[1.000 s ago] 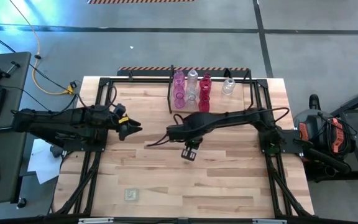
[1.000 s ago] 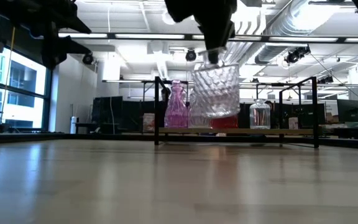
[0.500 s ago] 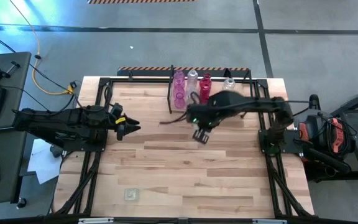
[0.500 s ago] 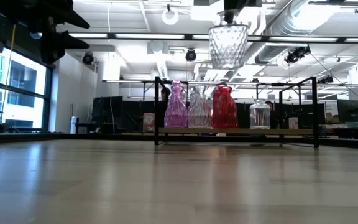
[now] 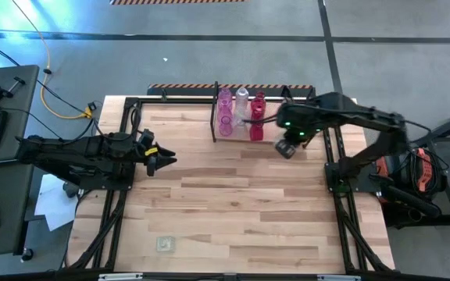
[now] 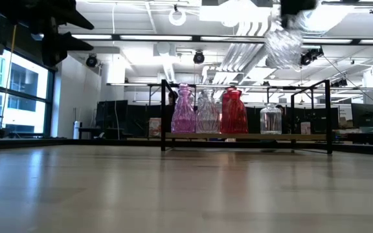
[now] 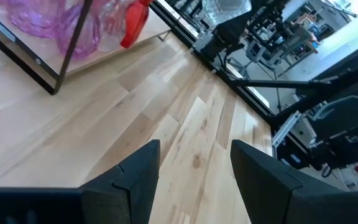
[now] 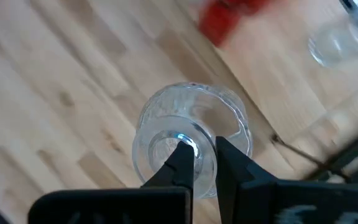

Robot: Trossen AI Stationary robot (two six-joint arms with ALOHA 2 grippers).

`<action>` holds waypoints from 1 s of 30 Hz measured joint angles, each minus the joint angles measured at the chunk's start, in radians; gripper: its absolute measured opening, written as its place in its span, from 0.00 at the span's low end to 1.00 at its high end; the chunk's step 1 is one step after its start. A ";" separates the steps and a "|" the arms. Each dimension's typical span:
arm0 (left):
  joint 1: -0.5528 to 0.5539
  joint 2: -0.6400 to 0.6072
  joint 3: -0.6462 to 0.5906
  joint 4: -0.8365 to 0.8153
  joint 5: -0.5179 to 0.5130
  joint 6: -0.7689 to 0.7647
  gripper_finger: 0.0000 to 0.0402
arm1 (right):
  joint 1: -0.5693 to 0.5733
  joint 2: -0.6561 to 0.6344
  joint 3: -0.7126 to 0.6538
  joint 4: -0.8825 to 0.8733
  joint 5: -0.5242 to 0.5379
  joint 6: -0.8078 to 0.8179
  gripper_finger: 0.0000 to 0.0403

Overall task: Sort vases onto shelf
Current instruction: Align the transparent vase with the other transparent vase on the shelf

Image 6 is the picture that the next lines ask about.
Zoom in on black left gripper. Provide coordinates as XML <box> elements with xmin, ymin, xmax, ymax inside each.
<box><xmin>0</xmin><ymin>0</ymin><xmax>95</xmax><ymax>52</ymax></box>

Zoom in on clear wide diamond-cut vase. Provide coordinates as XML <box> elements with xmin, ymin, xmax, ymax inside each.
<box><xmin>264</xmin><ymin>17</ymin><xmax>304</xmax><ymax>71</ymax></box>

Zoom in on clear small round vase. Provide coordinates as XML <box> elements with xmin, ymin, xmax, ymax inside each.
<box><xmin>260</xmin><ymin>103</ymin><xmax>283</xmax><ymax>135</ymax></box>

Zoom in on red squat glass vase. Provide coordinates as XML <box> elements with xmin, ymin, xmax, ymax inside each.
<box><xmin>221</xmin><ymin>89</ymin><xmax>249</xmax><ymax>134</ymax></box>

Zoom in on pink fluted bulb vase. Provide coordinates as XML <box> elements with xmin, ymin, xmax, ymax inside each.
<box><xmin>171</xmin><ymin>87</ymin><xmax>196</xmax><ymax>134</ymax></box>

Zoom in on clear small faceted vase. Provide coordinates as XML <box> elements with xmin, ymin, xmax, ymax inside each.
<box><xmin>195</xmin><ymin>91</ymin><xmax>221</xmax><ymax>134</ymax></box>

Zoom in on black-framed wooden shelf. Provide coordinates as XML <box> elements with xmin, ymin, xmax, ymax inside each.
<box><xmin>160</xmin><ymin>79</ymin><xmax>333</xmax><ymax>155</ymax></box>

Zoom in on black ceiling spotlight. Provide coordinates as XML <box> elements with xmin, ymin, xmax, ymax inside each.
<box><xmin>85</xmin><ymin>53</ymin><xmax>99</xmax><ymax>69</ymax></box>
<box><xmin>299</xmin><ymin>47</ymin><xmax>325</xmax><ymax>67</ymax></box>
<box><xmin>192</xmin><ymin>50</ymin><xmax>206</xmax><ymax>65</ymax></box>

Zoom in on large window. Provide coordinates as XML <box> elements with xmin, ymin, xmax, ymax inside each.
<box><xmin>0</xmin><ymin>48</ymin><xmax>56</xmax><ymax>139</ymax></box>

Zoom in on white round ceiling fixture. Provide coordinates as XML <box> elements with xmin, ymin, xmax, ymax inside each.
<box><xmin>168</xmin><ymin>8</ymin><xmax>187</xmax><ymax>27</ymax></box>

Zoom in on black desk partition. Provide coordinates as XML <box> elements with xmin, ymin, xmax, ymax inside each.
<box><xmin>95</xmin><ymin>100</ymin><xmax>174</xmax><ymax>140</ymax></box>

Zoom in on black overhead light bar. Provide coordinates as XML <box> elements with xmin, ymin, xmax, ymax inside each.
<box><xmin>30</xmin><ymin>31</ymin><xmax>373</xmax><ymax>46</ymax></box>

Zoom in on person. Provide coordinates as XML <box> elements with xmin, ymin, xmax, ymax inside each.
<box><xmin>275</xmin><ymin>104</ymin><xmax>288</xmax><ymax>133</ymax></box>
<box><xmin>167</xmin><ymin>91</ymin><xmax>179</xmax><ymax>114</ymax></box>

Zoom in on black computer monitor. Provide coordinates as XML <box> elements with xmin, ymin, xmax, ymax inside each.
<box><xmin>350</xmin><ymin>103</ymin><xmax>373</xmax><ymax>128</ymax></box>
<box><xmin>311</xmin><ymin>107</ymin><xmax>339</xmax><ymax>134</ymax></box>

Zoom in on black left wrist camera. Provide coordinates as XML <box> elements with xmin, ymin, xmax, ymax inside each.
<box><xmin>41</xmin><ymin>34</ymin><xmax>68</xmax><ymax>68</ymax></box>

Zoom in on black metal table frame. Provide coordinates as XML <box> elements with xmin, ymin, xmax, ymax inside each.
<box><xmin>0</xmin><ymin>137</ymin><xmax>373</xmax><ymax>157</ymax></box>

